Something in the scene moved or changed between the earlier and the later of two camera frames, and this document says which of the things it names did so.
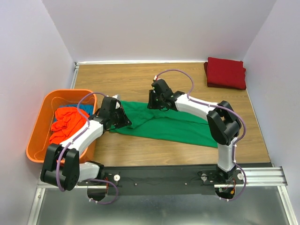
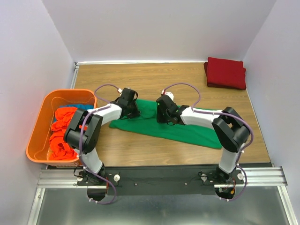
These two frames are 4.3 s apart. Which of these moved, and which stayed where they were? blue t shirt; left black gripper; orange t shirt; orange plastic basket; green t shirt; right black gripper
Moved: left black gripper; right black gripper
Stayed: blue t shirt; orange plastic basket; green t shirt; orange t shirt
